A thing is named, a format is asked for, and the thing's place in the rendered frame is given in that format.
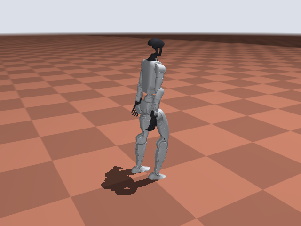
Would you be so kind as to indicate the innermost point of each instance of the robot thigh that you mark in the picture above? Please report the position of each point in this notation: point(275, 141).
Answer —
point(144, 124)
point(162, 126)

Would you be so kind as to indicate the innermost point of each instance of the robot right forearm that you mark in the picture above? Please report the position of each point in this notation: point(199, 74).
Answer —
point(156, 101)

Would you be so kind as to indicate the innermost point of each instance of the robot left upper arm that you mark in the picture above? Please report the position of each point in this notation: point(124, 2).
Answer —
point(140, 79)

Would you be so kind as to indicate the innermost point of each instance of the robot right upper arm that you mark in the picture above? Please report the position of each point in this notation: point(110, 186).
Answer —
point(160, 71)

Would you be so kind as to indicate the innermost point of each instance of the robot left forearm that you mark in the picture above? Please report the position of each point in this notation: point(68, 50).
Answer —
point(139, 93)

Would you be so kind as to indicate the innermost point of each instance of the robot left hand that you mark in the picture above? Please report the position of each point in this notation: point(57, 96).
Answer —
point(136, 103)

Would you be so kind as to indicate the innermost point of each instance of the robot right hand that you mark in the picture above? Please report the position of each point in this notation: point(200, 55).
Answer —
point(153, 122)

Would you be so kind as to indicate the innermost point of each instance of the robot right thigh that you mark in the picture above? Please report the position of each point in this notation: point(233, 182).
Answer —
point(162, 126)

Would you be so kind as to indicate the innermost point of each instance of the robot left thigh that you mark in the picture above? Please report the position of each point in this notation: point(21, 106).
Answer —
point(144, 124)

